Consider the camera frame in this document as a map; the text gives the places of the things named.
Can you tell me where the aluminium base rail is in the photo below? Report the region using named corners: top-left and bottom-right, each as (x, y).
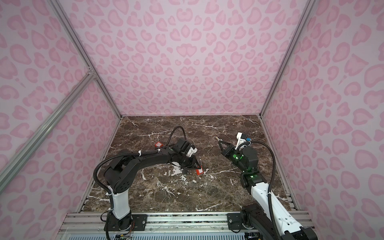
top-left (56, 211), bottom-right (316, 238)

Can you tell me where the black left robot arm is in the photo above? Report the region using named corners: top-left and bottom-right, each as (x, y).
top-left (102, 139), bottom-right (202, 231)

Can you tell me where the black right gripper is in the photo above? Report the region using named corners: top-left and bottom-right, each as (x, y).
top-left (217, 141), bottom-right (248, 174)

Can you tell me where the right corner aluminium post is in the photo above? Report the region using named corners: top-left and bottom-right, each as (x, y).
top-left (259, 0), bottom-right (319, 119)

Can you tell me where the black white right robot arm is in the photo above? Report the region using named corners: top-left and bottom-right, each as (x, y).
top-left (218, 136), bottom-right (318, 240)

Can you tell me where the left black corrugated cable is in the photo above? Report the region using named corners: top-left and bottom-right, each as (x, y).
top-left (92, 125), bottom-right (187, 196)

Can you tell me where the corner aluminium post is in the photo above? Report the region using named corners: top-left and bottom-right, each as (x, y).
top-left (48, 0), bottom-right (123, 120)
top-left (259, 0), bottom-right (319, 119)

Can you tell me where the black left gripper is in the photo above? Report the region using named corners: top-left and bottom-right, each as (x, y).
top-left (177, 152), bottom-right (203, 170)

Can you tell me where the right black corrugated cable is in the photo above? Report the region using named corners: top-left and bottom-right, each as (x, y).
top-left (244, 140), bottom-right (283, 240)

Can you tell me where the black corrugated cable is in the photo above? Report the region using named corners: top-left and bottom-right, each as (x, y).
top-left (92, 125), bottom-right (187, 196)
top-left (244, 140), bottom-right (283, 240)

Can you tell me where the diagonal aluminium frame bar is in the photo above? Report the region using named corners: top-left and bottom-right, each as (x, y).
top-left (1, 71), bottom-right (94, 193)

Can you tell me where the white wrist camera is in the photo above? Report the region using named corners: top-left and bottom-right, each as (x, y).
top-left (186, 147), bottom-right (198, 158)
top-left (235, 132), bottom-right (251, 150)

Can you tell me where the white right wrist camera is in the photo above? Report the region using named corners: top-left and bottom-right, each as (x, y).
top-left (235, 132), bottom-right (251, 150)

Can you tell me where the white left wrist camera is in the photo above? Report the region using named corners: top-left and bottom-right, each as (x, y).
top-left (186, 147), bottom-right (198, 158)

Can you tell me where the left corner aluminium post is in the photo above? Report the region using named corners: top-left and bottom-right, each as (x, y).
top-left (48, 0), bottom-right (123, 120)

